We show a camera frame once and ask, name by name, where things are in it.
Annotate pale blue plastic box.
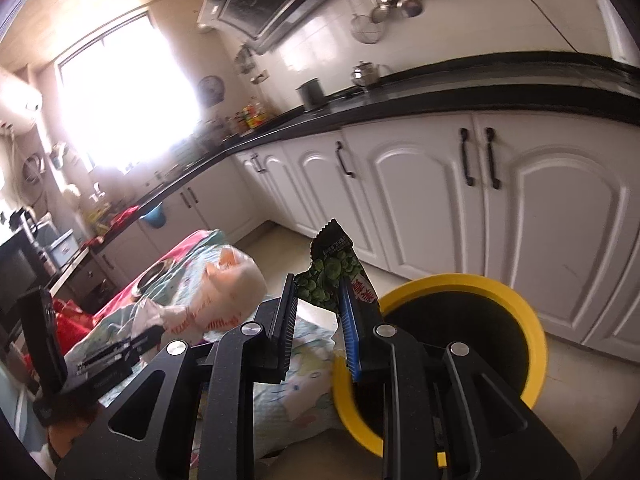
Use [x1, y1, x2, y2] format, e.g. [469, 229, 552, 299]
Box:
[47, 230, 81, 268]

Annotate round grey wall plate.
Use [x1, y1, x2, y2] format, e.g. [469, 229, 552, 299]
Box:
[197, 76, 223, 106]

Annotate steel range hood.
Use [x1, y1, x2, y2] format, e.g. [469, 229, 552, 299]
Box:
[196, 0, 336, 56]

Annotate printed blanket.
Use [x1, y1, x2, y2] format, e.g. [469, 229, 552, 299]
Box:
[65, 230, 341, 451]

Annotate white wall appliance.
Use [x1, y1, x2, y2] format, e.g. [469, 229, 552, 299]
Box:
[597, 0, 636, 66]

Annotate black microwave oven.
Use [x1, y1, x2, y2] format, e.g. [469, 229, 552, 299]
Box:
[0, 247, 43, 321]

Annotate blue plastic basin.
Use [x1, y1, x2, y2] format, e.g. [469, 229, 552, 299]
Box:
[139, 204, 168, 228]

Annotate dark cooking pot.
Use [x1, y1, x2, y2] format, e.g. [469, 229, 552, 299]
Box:
[296, 78, 326, 110]

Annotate red packet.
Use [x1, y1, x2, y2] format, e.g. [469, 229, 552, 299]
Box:
[50, 297, 96, 356]

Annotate wire strainer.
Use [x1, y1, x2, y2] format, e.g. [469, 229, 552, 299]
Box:
[349, 12, 386, 46]

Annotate person's left hand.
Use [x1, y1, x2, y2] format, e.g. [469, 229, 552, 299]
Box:
[47, 402, 103, 461]

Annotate row of seasoning bottles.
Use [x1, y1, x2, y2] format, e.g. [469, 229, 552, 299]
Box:
[232, 100, 268, 133]

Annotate white water heater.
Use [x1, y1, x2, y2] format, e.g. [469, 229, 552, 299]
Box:
[0, 71, 43, 133]

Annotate steel kettle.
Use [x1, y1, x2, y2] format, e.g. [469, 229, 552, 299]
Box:
[350, 60, 381, 88]

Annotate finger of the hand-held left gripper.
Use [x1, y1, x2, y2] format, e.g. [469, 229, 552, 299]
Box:
[75, 326, 166, 386]

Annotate green snack wrapper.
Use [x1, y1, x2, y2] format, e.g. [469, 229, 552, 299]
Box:
[295, 219, 383, 326]

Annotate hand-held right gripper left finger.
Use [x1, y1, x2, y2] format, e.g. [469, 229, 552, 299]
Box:
[55, 274, 299, 480]

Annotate white kitchen cabinets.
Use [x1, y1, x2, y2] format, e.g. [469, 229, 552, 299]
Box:
[92, 51, 640, 248]

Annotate black wall cable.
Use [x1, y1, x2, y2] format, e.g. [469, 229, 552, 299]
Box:
[495, 0, 581, 54]

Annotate bright window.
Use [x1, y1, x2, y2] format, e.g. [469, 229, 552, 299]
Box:
[55, 7, 201, 173]

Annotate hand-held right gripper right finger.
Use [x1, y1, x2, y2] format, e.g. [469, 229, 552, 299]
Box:
[340, 280, 581, 480]

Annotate yellow trash bin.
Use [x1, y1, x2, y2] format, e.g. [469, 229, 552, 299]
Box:
[332, 272, 548, 453]

